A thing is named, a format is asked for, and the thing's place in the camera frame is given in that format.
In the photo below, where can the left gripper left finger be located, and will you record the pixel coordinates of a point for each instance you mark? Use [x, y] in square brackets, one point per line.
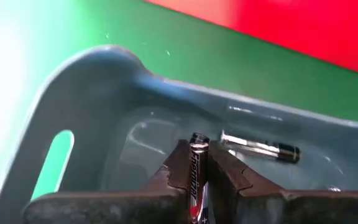
[104, 208]

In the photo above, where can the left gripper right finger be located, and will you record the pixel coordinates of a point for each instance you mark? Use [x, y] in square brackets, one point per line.
[291, 208]

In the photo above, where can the small silver battery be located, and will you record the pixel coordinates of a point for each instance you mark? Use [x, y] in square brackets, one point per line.
[259, 148]

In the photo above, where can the small cylindrical battery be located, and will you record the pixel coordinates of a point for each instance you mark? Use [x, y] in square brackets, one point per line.
[198, 168]

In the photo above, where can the grey plastic tub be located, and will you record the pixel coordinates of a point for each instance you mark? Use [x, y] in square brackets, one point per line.
[104, 93]

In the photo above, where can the long red plastic bin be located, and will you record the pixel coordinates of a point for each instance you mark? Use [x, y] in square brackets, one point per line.
[291, 25]

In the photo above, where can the green table mat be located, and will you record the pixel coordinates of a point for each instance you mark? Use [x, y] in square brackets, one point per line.
[228, 62]

